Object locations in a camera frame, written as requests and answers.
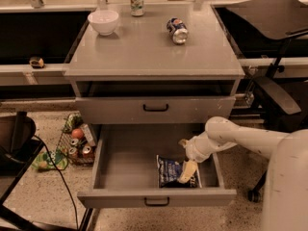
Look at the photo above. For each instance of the upright green soda can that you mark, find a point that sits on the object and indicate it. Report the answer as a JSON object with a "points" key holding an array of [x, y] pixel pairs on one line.
{"points": [[137, 7]]}

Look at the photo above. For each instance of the open grey middle drawer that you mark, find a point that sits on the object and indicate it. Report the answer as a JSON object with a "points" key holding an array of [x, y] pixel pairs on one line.
{"points": [[125, 173]]}

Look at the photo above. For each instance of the wire basket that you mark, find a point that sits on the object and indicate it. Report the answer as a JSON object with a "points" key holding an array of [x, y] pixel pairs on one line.
{"points": [[64, 145]]}

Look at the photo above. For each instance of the black chair at left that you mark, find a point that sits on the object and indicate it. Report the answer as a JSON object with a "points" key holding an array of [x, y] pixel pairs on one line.
{"points": [[18, 149]]}

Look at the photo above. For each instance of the black office chair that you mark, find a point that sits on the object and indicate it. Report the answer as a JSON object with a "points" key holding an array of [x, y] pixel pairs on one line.
{"points": [[275, 29]]}

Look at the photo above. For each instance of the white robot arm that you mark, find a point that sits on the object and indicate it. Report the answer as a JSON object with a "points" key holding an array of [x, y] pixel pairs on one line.
{"points": [[285, 204]]}

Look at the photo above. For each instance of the blue chip bag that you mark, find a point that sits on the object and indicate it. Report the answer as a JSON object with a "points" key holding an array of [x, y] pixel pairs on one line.
{"points": [[169, 171]]}

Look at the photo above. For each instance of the closed grey top drawer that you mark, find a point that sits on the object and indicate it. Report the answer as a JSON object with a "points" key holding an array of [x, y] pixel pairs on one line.
{"points": [[152, 110]]}

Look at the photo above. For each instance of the tape measure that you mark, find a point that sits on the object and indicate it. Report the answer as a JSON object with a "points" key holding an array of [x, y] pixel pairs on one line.
{"points": [[36, 62]]}

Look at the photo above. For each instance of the white box in basket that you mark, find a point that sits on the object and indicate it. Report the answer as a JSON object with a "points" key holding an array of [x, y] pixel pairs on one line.
{"points": [[88, 135]]}

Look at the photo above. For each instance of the green chip bag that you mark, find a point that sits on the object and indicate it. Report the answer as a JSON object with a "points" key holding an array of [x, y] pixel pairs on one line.
{"points": [[72, 122]]}

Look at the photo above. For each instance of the red soda can in basket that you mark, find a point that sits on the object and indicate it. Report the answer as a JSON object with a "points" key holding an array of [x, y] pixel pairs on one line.
{"points": [[87, 151]]}

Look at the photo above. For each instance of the lying blue soda can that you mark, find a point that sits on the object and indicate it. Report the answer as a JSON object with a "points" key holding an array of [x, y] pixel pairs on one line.
{"points": [[177, 30]]}

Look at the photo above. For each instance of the orange ball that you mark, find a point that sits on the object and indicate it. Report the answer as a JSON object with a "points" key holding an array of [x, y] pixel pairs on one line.
{"points": [[77, 134]]}

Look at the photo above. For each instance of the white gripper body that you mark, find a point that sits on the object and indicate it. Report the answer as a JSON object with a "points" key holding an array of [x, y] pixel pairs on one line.
{"points": [[193, 148]]}

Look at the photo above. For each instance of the silver soda can in basket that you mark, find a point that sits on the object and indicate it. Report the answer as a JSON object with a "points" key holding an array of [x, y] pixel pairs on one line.
{"points": [[74, 142]]}

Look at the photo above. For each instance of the grey drawer cabinet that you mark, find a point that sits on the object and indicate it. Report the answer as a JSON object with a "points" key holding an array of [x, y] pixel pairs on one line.
{"points": [[140, 59]]}

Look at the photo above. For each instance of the white bowl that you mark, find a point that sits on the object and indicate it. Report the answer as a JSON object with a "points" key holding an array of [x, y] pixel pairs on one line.
{"points": [[104, 22]]}

